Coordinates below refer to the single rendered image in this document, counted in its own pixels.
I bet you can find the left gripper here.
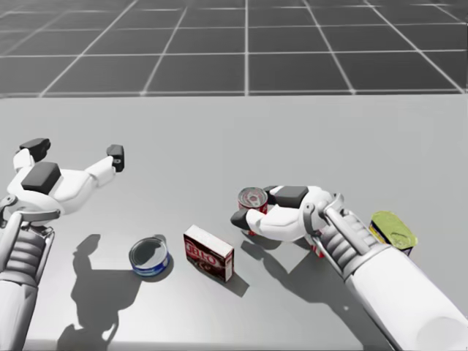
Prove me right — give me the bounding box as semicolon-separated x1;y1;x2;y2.
6;137;127;217

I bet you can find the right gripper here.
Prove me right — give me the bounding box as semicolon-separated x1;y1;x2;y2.
230;185;336;243

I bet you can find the red and white can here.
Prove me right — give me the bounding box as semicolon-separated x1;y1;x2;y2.
237;186;271;238

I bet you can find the blue flat can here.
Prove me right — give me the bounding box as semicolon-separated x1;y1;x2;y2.
128;235;173;278

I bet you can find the green and blue rectangular can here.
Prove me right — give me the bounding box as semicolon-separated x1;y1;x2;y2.
368;210;419;257

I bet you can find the red and white carton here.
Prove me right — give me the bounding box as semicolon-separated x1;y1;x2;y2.
309;233;326;260

